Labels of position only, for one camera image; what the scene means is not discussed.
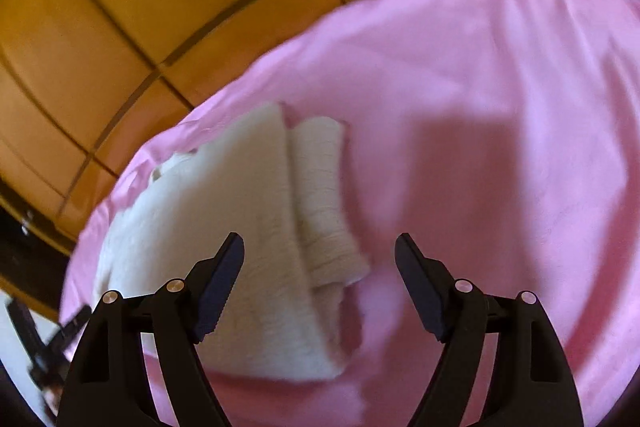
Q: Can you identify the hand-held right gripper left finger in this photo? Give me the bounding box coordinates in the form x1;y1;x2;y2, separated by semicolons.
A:
56;232;245;427

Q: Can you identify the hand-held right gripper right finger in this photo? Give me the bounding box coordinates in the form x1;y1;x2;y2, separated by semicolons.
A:
395;233;585;427

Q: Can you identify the white knit sweater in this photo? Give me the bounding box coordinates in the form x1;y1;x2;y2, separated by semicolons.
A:
92;102;371;383

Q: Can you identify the pink bed sheet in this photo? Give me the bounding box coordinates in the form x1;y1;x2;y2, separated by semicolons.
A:
59;0;640;427

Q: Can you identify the dark wooden bed frame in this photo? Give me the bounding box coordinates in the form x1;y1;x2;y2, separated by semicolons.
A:
0;187;76;323

